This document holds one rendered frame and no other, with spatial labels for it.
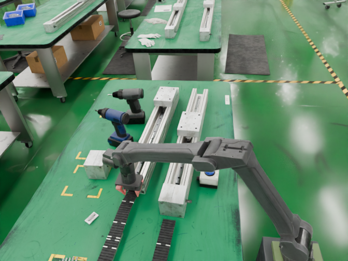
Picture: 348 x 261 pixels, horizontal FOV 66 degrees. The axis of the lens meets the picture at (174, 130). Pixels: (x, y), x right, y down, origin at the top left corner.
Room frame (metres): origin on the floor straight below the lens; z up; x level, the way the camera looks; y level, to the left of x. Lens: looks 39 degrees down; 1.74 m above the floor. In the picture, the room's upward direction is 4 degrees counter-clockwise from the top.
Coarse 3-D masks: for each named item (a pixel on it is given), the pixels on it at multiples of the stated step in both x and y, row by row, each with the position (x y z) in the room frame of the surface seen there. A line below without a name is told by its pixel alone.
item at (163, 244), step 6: (162, 222) 0.59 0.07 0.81; (168, 222) 0.59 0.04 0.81; (174, 222) 0.59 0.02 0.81; (162, 228) 0.57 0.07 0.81; (168, 228) 0.57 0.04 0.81; (162, 234) 0.54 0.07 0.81; (168, 234) 0.54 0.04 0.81; (162, 240) 0.52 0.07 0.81; (168, 240) 0.52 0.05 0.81; (156, 246) 0.50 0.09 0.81; (162, 246) 0.49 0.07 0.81; (168, 246) 0.49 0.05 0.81; (156, 252) 0.47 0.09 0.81; (162, 252) 0.47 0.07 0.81; (168, 252) 0.47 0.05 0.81; (156, 258) 0.45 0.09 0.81; (162, 258) 0.45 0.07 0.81
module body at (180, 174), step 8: (192, 96) 1.41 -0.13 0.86; (200, 96) 1.45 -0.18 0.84; (192, 104) 1.33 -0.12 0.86; (200, 104) 1.32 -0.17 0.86; (200, 112) 1.24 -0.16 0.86; (184, 136) 1.06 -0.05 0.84; (176, 168) 0.85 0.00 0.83; (184, 168) 0.86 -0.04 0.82; (192, 168) 0.85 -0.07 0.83; (168, 176) 0.78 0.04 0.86; (176, 176) 0.81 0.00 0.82; (184, 176) 0.77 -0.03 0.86; (192, 176) 0.84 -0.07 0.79; (176, 184) 0.77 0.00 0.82; (184, 184) 0.73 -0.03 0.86
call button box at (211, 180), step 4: (200, 172) 0.81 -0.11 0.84; (204, 172) 0.81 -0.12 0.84; (216, 172) 0.81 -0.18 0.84; (200, 176) 0.79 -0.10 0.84; (204, 176) 0.79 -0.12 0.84; (208, 176) 0.79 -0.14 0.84; (212, 176) 0.79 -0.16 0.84; (216, 176) 0.78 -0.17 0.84; (200, 180) 0.78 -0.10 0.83; (204, 180) 0.78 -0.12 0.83; (208, 180) 0.77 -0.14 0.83; (212, 180) 0.77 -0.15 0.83; (216, 180) 0.76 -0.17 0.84; (200, 184) 0.78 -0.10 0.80; (204, 184) 0.78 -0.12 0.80; (208, 184) 0.77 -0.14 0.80; (212, 184) 0.77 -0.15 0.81; (216, 184) 0.76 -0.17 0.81; (216, 188) 0.76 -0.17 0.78
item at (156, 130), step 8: (176, 96) 1.45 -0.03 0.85; (176, 104) 1.44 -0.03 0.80; (152, 112) 1.27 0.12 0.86; (160, 112) 1.32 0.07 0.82; (168, 112) 1.26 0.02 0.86; (152, 120) 1.19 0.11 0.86; (160, 120) 1.23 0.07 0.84; (168, 120) 1.23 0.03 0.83; (144, 128) 1.13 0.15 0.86; (152, 128) 1.17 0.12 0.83; (160, 128) 1.12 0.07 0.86; (144, 136) 1.06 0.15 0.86; (152, 136) 1.09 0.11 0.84; (160, 136) 1.05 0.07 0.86; (136, 168) 0.88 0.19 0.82; (144, 168) 0.84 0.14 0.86; (152, 168) 0.89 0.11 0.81; (144, 176) 0.79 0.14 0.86; (144, 184) 0.77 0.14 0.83; (144, 192) 0.76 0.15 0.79
